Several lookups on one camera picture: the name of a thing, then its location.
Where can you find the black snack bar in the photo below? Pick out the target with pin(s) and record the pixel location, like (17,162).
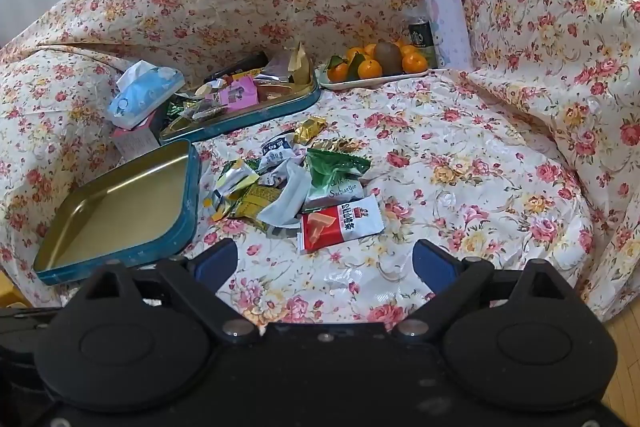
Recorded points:
(240,64)

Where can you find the purple and white thermos bottle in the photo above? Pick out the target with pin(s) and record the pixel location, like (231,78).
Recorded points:
(447,27)

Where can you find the blue and white snack packet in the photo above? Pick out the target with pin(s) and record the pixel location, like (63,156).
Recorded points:
(277,149)

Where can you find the yellow and silver snack packet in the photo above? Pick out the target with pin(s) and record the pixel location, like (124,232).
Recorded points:
(232,179)

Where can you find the pink snack packet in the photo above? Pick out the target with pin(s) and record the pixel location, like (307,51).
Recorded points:
(235,93)

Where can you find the floral covered sofa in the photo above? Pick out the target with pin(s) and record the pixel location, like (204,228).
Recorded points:
(450,187)

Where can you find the white crumpled snack packet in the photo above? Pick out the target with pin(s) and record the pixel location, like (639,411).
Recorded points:
(287,202)

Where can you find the red and white snack packet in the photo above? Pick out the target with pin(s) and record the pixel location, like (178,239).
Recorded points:
(340,222)

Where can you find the small green wrapped candy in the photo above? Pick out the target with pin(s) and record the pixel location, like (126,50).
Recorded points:
(176,109)

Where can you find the gold foil candy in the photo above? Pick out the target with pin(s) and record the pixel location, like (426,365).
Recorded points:
(310,129)

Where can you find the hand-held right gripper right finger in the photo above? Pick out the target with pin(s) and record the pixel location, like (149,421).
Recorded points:
(432,264)

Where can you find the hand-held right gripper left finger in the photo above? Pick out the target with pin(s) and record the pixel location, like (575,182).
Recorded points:
(216,259)

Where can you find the teal tin box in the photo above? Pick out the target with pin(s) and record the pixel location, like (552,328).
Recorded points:
(115,212)

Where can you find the white and pink box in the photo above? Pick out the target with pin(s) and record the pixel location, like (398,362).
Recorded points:
(135,142)

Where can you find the gold paper bag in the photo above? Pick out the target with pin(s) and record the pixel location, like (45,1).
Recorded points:
(300,62)

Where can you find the clear wrapped dark snack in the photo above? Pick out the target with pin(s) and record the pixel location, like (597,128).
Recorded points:
(205,109)

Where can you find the blue tissue pack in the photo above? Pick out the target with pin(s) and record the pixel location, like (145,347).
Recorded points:
(145,94)

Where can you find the dark green coffee can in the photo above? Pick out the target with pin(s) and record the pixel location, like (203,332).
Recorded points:
(419,38)

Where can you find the green and white snack packet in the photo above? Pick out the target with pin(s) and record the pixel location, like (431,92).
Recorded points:
(330,187)

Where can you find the white plate of oranges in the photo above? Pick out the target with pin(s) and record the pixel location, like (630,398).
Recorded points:
(370,68)

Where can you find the teal tin lid with snacks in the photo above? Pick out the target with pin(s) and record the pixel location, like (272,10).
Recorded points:
(280,109)

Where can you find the pale green fruit plate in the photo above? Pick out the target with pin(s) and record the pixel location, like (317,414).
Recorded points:
(360,82)

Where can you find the brown kiwi fruit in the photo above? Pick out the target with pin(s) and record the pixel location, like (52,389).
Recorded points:
(387,57)

